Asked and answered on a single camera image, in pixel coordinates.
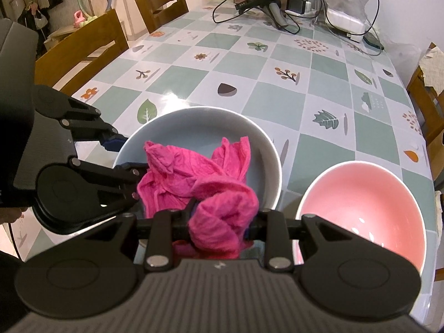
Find black power adapter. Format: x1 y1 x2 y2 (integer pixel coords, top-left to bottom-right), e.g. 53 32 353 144
288 0 313 14

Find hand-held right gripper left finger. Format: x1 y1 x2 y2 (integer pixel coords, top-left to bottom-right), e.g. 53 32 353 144
83 199 195 273

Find beige cloth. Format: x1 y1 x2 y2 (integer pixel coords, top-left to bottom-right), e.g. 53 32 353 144
419 46 444 95

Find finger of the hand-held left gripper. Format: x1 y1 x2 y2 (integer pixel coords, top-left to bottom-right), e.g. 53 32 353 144
67 158 150 214
62 95 130 152

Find dark hanging clothes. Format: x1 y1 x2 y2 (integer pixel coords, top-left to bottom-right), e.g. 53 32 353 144
17 2 49 32

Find dark phone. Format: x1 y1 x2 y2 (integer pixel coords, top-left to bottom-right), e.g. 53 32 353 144
362 32 385 52

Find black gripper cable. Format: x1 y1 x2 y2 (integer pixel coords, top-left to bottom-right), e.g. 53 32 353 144
7 223 23 261

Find person's left hand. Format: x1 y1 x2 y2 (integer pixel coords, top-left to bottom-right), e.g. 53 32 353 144
0 206 26 225

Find white device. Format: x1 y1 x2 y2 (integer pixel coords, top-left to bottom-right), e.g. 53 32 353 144
325 8 369 34

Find grey bowl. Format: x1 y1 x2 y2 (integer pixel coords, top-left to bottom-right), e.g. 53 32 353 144
113 106 282 216

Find white power strip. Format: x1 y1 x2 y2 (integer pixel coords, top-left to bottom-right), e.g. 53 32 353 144
284 7 320 19

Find pink cloth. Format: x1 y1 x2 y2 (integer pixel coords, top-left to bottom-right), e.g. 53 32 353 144
136 136 260 260

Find wooden chair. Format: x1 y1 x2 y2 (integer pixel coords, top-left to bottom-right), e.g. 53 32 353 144
34 9 130 98
405 42 444 181
135 0 190 34

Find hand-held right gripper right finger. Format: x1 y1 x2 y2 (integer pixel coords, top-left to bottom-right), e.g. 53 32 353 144
243 208 351 273

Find person's dark clothing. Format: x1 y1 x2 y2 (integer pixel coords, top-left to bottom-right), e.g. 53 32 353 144
0 249 25 320

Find pink bowl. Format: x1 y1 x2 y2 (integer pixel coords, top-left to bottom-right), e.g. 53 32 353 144
293 160 427 275

